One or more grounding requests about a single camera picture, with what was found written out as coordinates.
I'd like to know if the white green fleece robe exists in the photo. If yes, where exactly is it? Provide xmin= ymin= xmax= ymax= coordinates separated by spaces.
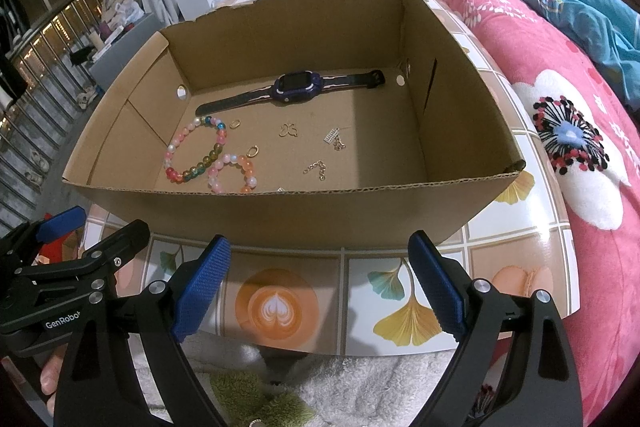
xmin=120 ymin=332 xmax=482 ymax=427

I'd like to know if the brown cardboard box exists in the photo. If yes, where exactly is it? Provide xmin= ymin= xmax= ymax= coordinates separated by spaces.
xmin=61 ymin=0 xmax=527 ymax=254

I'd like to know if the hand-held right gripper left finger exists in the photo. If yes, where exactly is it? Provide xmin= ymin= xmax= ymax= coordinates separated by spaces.
xmin=52 ymin=234 xmax=233 ymax=427

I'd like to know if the blue printed blanket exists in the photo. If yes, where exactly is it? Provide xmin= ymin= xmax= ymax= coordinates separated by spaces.
xmin=520 ymin=0 xmax=640 ymax=114

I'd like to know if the black hanging garment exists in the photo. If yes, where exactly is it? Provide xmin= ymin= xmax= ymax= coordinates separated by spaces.
xmin=0 ymin=0 xmax=32 ymax=98

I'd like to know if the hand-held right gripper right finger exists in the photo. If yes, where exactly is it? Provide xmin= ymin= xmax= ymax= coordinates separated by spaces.
xmin=407 ymin=231 xmax=586 ymax=427

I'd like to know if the grey cabinet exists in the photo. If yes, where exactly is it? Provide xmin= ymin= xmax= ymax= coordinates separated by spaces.
xmin=89 ymin=11 xmax=167 ymax=94

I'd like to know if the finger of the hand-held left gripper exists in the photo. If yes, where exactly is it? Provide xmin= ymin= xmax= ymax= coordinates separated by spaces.
xmin=0 ymin=205 xmax=87 ymax=266
xmin=10 ymin=219 xmax=152 ymax=295

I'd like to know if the purple smart watch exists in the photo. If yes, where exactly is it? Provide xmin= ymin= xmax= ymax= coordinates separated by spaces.
xmin=195 ymin=68 xmax=387 ymax=118

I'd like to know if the pink orange bead bracelet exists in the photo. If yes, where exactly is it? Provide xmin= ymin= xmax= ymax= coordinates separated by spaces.
xmin=206 ymin=151 xmax=260 ymax=194

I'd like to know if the ginkgo print tablecloth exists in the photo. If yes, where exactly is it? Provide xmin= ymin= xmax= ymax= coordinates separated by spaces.
xmin=80 ymin=0 xmax=582 ymax=361

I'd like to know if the metal railing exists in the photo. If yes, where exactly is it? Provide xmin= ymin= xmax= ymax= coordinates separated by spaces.
xmin=0 ymin=0 xmax=127 ymax=219

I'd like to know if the pink floral blanket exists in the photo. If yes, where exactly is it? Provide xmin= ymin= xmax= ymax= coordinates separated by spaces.
xmin=412 ymin=0 xmax=640 ymax=427

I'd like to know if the multicolour bead bracelet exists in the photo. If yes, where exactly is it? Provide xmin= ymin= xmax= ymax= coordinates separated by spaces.
xmin=162 ymin=117 xmax=229 ymax=184

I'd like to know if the person's left hand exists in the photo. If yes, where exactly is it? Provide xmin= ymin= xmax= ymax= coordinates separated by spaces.
xmin=39 ymin=345 xmax=69 ymax=398

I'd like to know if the silver bar charm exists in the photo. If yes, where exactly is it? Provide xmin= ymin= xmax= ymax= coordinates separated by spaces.
xmin=323 ymin=126 xmax=350 ymax=153

